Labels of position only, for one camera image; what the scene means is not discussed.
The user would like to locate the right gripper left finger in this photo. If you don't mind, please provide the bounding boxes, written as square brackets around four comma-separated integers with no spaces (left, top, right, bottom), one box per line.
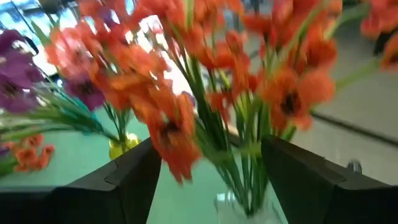
[0,138,162,224]

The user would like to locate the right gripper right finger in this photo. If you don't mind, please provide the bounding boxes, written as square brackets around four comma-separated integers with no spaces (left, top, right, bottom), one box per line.
[261,134,398,224]

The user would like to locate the orange artificial flower bunch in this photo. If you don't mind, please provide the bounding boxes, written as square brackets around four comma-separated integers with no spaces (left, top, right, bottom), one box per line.
[45,0,237,215]
[0,133,56,175]
[201,0,398,215]

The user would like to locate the purple artificial flower bunch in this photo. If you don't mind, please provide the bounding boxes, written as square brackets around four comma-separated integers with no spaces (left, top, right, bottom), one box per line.
[63,74,106,111]
[0,29,119,141]

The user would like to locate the yellow glass vase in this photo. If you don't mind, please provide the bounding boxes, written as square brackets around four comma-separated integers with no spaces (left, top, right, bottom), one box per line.
[108,133,141,160]

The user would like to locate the clear glass vase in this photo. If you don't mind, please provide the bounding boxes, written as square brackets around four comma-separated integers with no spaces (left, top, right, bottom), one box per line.
[213,183,290,224]

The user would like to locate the green table mat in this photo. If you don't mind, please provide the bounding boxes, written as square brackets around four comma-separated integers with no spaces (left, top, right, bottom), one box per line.
[0,107,290,224]

